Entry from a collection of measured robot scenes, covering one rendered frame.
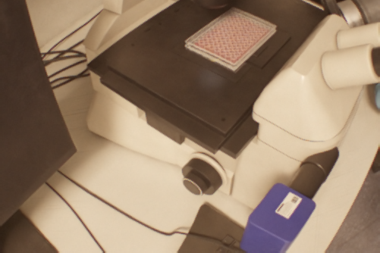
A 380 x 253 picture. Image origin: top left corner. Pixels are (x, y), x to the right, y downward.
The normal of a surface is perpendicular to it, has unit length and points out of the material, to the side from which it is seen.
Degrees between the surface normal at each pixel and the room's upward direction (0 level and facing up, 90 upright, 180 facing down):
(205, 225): 4
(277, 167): 90
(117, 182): 0
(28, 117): 86
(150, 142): 80
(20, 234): 0
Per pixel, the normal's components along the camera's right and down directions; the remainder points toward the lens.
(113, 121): -0.47, 0.00
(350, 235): -0.02, -0.67
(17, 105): 0.78, 0.40
